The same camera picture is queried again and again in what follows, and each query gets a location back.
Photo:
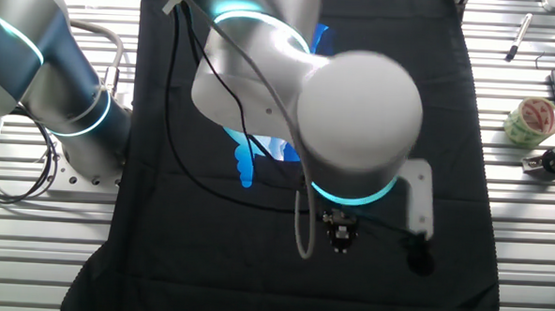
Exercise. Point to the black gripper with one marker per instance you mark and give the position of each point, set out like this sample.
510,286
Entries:
341,224

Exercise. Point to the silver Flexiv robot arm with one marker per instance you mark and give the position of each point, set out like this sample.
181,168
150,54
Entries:
354,107

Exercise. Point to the black cloth with blue print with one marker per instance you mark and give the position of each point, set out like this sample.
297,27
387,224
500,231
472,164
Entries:
207,265

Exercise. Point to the clear packing tape roll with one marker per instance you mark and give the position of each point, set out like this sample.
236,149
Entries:
513,128

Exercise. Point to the small hex key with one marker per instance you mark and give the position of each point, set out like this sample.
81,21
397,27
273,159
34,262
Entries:
537,59

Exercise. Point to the silver marker pen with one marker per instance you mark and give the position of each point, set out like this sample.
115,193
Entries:
518,37

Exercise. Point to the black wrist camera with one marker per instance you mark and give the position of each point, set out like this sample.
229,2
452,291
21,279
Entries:
420,262

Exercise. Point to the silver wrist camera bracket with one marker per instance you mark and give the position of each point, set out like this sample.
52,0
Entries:
421,199

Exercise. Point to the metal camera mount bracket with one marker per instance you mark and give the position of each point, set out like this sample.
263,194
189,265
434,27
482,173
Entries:
533,163

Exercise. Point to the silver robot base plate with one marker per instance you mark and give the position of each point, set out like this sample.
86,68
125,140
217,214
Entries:
84,182

